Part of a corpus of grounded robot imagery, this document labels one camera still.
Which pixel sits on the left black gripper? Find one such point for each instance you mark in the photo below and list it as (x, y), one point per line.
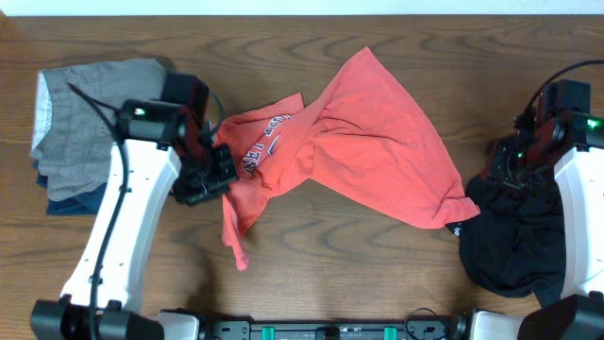
(190, 195)

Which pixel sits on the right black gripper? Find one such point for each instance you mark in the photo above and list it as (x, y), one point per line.
(495, 166)

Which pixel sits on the black garment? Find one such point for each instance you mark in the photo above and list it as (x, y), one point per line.
(515, 247)

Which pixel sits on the red printed t-shirt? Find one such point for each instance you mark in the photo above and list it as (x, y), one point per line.
(364, 137)

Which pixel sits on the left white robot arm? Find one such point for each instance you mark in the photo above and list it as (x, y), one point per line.
(162, 148)

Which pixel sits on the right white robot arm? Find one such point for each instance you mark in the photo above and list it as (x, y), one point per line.
(562, 143)

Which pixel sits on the navy folded garment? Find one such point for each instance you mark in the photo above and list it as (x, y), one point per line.
(75, 203)

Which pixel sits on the grey folded shorts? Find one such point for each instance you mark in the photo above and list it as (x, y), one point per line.
(70, 142)

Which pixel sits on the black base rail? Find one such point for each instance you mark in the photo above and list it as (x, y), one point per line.
(421, 325)

